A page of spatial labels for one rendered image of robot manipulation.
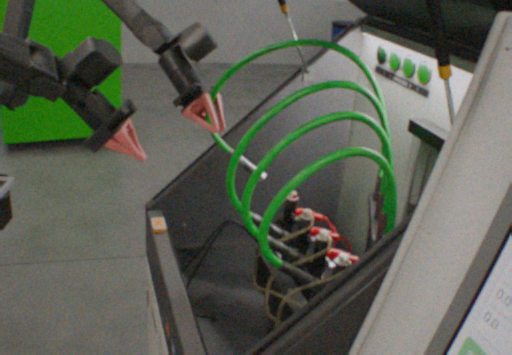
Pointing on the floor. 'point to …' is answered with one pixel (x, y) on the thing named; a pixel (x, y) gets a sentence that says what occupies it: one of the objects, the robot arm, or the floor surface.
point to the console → (449, 210)
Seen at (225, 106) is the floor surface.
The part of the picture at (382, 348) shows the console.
